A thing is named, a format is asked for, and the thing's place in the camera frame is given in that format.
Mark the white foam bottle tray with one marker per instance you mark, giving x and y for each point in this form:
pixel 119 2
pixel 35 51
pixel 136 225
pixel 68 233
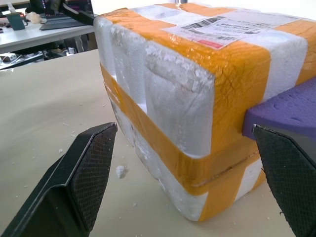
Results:
pixel 177 195

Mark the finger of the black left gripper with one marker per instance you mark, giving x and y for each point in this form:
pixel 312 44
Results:
pixel 79 15

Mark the white foam crumb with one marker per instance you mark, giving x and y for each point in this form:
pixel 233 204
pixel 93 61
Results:
pixel 121 171

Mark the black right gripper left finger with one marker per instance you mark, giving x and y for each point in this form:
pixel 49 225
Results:
pixel 84 177

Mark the white office desk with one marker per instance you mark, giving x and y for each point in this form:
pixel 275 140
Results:
pixel 24 39

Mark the dark laptop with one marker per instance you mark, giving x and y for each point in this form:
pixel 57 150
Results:
pixel 59 22

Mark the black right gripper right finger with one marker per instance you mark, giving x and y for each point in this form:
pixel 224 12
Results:
pixel 293 177

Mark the green mug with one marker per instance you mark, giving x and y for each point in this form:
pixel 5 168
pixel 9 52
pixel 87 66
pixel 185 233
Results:
pixel 15 21

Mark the foam box with yellow tape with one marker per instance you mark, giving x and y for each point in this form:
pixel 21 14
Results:
pixel 187 81

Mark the small white bottle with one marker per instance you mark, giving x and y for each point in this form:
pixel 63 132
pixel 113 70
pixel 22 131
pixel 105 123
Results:
pixel 10 8

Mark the purple object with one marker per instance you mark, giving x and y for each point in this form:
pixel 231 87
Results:
pixel 284 111

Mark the white fluffy object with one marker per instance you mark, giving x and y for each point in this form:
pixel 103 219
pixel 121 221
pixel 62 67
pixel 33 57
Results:
pixel 33 17

